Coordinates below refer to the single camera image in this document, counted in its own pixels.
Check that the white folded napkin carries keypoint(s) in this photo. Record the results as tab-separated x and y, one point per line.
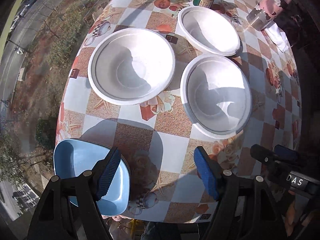
277	36

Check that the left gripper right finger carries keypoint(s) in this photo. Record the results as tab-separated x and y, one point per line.
246	208

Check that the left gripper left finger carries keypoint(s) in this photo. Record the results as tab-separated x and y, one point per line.
53	217

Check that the white foam bowl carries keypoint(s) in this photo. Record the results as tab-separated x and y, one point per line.
208	31
131	66
216	96

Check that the patterned checkered tablecloth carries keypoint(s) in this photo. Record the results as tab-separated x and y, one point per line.
156	138

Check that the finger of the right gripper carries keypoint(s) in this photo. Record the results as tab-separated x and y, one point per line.
285	153
262	154

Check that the pink silver tumbler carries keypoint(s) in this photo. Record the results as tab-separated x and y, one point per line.
265	12

